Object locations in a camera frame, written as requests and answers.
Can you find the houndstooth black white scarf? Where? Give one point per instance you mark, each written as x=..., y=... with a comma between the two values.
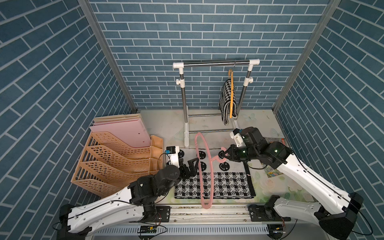
x=225, y=101

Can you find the orange plastic file organizer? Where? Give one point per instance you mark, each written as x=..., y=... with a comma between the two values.
x=107, y=164

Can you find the left aluminium corner post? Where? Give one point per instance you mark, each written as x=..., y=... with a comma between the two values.
x=95, y=26

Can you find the aluminium corner post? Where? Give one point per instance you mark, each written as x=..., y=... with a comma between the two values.
x=95, y=26
x=318, y=30

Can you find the smiley plaid black white scarf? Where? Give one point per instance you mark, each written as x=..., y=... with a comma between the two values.
x=232, y=180

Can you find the green circuit board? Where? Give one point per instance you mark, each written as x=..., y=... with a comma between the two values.
x=147, y=229

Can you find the colourful picture book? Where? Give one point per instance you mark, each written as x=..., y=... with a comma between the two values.
x=270, y=172

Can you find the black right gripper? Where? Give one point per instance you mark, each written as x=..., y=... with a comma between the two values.
x=231, y=155

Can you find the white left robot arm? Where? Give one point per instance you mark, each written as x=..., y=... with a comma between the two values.
x=134, y=203

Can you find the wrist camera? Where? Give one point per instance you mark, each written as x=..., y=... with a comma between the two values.
x=236, y=136
x=172, y=152

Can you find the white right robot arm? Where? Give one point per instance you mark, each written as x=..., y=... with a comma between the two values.
x=335, y=210

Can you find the right aluminium corner post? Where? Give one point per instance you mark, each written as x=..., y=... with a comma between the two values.
x=318, y=30

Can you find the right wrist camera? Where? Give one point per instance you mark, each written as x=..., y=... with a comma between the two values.
x=236, y=136

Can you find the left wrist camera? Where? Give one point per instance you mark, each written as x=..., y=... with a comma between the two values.
x=172, y=152

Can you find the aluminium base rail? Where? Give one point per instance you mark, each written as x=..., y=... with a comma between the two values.
x=182, y=221

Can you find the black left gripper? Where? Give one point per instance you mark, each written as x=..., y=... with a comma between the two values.
x=193, y=172

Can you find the white steel clothes rack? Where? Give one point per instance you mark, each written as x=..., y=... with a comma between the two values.
x=181, y=66

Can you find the orange clothes hanger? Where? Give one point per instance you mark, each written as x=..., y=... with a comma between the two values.
x=231, y=76

